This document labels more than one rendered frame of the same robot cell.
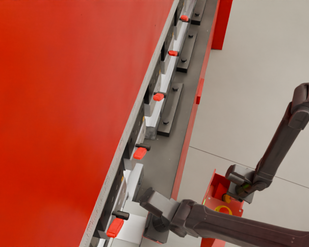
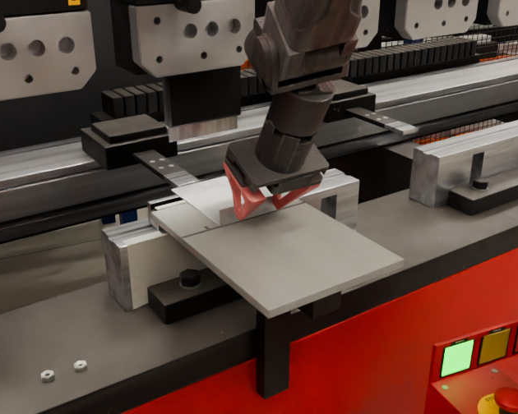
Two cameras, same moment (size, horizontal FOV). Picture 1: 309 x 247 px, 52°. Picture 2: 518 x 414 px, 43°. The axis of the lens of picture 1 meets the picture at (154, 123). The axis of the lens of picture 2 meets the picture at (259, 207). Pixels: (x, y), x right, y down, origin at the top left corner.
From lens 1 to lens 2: 0.82 m
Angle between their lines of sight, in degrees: 42
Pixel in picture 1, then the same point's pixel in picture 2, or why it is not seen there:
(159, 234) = (255, 163)
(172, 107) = not seen: outside the picture
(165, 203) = not seen: hidden behind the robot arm
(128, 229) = (224, 204)
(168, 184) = not seen: hidden behind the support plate
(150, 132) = (429, 178)
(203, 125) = not seen: outside the picture
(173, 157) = (452, 240)
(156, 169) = (392, 238)
